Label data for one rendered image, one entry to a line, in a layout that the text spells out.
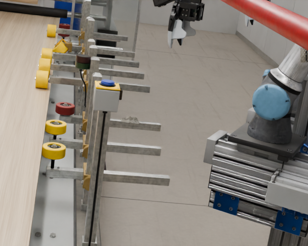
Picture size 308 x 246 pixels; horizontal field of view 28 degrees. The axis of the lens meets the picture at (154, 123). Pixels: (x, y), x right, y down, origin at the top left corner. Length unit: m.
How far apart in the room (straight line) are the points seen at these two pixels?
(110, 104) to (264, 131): 0.58
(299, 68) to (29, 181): 0.87
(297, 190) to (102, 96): 0.68
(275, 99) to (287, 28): 1.71
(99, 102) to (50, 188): 0.83
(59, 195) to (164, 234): 1.27
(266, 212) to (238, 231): 1.59
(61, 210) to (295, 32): 2.17
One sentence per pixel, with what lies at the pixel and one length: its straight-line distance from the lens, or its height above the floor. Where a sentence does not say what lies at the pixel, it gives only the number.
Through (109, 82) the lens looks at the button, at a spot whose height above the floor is 1.23.
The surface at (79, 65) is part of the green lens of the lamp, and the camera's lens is 2.49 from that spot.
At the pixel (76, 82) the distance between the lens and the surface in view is 2.82.
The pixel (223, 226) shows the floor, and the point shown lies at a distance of 3.80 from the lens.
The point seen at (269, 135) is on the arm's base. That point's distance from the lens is 2.06.
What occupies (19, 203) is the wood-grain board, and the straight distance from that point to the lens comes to 1.73.
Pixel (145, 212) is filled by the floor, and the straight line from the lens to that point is 3.80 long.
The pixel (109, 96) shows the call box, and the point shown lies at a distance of 1.73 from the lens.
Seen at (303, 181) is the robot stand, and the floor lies 0.96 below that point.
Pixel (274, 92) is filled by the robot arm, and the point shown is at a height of 1.24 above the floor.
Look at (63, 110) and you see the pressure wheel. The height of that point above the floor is 0.90.
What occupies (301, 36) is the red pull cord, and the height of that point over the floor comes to 1.64.
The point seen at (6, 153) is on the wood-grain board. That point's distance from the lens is 2.06.
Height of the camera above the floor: 1.66
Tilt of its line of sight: 18 degrees down
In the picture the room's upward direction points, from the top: 8 degrees clockwise
